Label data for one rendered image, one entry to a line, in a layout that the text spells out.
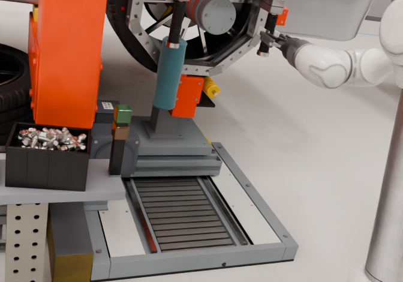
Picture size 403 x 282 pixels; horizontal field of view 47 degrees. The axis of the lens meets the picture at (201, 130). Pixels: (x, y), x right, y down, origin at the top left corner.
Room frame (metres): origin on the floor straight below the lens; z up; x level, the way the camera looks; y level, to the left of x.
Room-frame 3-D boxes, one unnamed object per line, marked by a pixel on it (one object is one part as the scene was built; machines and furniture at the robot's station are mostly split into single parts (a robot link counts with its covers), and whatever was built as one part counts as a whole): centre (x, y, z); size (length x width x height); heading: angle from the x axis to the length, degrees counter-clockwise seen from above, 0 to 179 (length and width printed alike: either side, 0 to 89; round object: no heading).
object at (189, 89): (1.79, 0.12, 0.48); 0.16 x 0.12 x 0.17; 26
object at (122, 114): (1.11, 0.21, 0.64); 0.04 x 0.04 x 0.04; 26
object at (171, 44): (1.47, 0.15, 0.83); 0.04 x 0.04 x 0.16
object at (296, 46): (1.41, -0.25, 0.83); 0.09 x 0.06 x 0.09; 116
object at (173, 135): (1.91, 0.18, 0.32); 0.40 x 0.30 x 0.28; 116
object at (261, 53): (1.62, -0.15, 0.83); 0.04 x 0.04 x 0.16
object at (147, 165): (1.91, 0.18, 0.13); 0.50 x 0.36 x 0.10; 116
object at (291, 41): (1.48, -0.22, 0.83); 0.09 x 0.08 x 0.07; 26
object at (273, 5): (1.65, -0.14, 0.93); 0.09 x 0.05 x 0.05; 26
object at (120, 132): (1.11, 0.21, 0.59); 0.04 x 0.04 x 0.04; 26
